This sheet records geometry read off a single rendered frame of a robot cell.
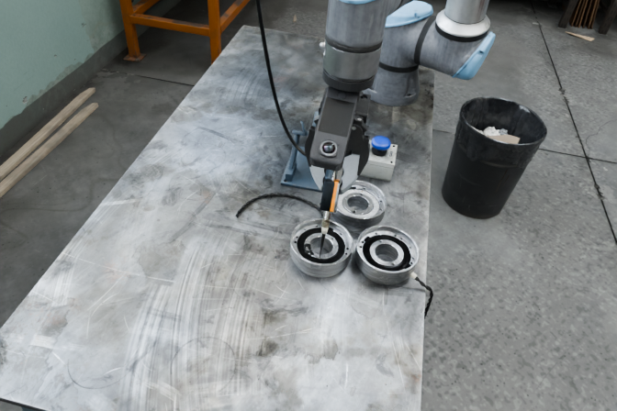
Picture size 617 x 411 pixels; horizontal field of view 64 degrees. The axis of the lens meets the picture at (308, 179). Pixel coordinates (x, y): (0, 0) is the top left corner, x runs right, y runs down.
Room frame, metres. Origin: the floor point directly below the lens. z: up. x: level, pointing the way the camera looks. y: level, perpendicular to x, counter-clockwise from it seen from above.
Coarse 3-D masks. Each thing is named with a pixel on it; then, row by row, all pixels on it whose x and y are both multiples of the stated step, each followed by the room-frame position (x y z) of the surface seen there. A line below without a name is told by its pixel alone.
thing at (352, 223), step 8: (360, 184) 0.72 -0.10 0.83; (368, 184) 0.71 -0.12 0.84; (368, 192) 0.70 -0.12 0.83; (376, 192) 0.70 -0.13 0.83; (344, 200) 0.67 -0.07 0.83; (352, 200) 0.69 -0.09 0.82; (360, 200) 0.69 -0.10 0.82; (368, 200) 0.68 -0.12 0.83; (384, 200) 0.68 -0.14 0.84; (344, 208) 0.65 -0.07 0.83; (352, 208) 0.65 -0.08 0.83; (368, 208) 0.66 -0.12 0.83; (384, 208) 0.65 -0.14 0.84; (336, 216) 0.63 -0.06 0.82; (344, 216) 0.62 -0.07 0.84; (352, 216) 0.62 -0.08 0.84; (376, 216) 0.63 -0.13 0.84; (344, 224) 0.62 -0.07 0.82; (352, 224) 0.62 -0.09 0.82; (360, 224) 0.62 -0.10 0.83; (368, 224) 0.62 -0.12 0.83; (376, 224) 0.63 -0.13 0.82
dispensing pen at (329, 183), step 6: (336, 174) 0.60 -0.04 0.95; (330, 180) 0.60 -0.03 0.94; (324, 186) 0.57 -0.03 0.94; (330, 186) 0.57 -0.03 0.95; (324, 192) 0.57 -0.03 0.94; (330, 192) 0.57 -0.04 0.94; (324, 198) 0.56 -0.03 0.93; (330, 198) 0.56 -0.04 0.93; (324, 204) 0.56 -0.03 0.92; (330, 204) 0.56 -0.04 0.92; (324, 210) 0.55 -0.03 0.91; (324, 216) 0.56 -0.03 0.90; (330, 216) 0.56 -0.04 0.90; (324, 222) 0.55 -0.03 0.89; (324, 228) 0.55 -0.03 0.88; (324, 234) 0.54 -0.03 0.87
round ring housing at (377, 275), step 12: (372, 228) 0.60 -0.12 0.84; (384, 228) 0.60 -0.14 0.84; (396, 228) 0.60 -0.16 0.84; (360, 240) 0.57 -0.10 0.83; (384, 240) 0.58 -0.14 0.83; (408, 240) 0.58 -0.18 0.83; (360, 252) 0.54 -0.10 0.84; (372, 252) 0.55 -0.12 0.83; (384, 252) 0.57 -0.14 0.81; (396, 252) 0.56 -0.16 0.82; (360, 264) 0.53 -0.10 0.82; (384, 264) 0.53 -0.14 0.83; (396, 264) 0.53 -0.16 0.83; (372, 276) 0.51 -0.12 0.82; (384, 276) 0.50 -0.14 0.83; (396, 276) 0.50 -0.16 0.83; (408, 276) 0.52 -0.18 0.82
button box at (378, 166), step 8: (392, 144) 0.84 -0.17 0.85; (376, 152) 0.80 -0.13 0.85; (384, 152) 0.81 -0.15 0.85; (392, 152) 0.81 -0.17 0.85; (368, 160) 0.78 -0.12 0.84; (376, 160) 0.78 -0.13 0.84; (384, 160) 0.79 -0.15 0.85; (392, 160) 0.79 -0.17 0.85; (368, 168) 0.78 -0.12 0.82; (376, 168) 0.78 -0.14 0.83; (384, 168) 0.78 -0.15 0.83; (392, 168) 0.77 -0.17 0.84; (368, 176) 0.78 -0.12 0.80; (376, 176) 0.78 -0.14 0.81; (384, 176) 0.78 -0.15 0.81
